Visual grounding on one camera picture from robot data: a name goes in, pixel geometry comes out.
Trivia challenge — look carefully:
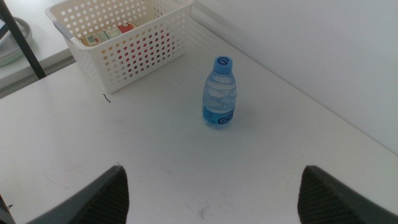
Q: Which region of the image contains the white side table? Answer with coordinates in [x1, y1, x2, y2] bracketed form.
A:
[0, 0, 77, 99]

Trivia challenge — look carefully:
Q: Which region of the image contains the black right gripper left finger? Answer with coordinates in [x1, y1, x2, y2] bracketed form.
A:
[27, 165, 130, 224]

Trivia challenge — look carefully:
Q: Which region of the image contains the white perforated plastic basket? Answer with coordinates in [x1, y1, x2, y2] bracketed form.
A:
[45, 0, 195, 95]

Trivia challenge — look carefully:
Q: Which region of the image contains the clear water bottle blue cap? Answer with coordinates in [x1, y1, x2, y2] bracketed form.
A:
[201, 55, 238, 131]

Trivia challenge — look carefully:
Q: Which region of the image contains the yellow tea bottle red label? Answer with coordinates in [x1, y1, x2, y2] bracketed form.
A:
[80, 22, 137, 47]

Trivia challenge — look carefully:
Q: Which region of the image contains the black stand pole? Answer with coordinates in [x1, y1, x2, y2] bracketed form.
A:
[0, 0, 47, 80]

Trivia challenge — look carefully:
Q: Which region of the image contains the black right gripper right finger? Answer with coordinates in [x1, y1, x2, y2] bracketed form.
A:
[297, 165, 398, 224]

